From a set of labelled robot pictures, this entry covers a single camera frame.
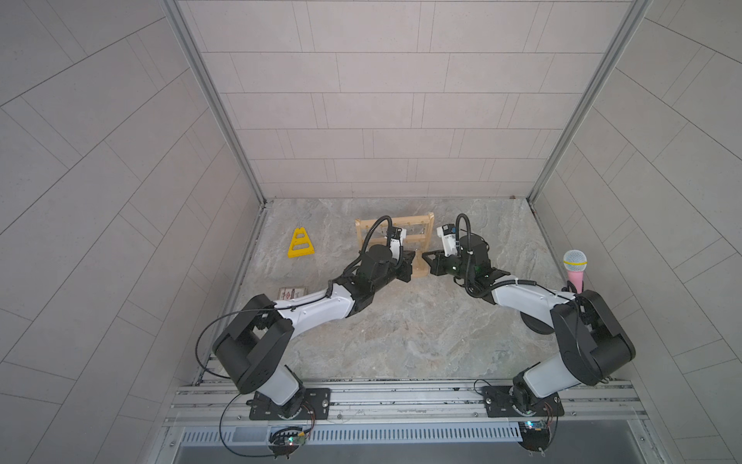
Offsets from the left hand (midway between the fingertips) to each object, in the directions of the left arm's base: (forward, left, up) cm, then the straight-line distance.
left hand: (419, 252), depth 82 cm
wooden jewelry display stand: (+1, -1, -4) cm, 4 cm away
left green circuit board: (-42, +33, -15) cm, 55 cm away
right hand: (+3, -2, -5) cm, 6 cm away
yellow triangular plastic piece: (+14, +40, -16) cm, 45 cm away
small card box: (-6, +39, -15) cm, 42 cm away
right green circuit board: (-41, -27, -18) cm, 52 cm away
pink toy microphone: (-10, -35, +11) cm, 38 cm away
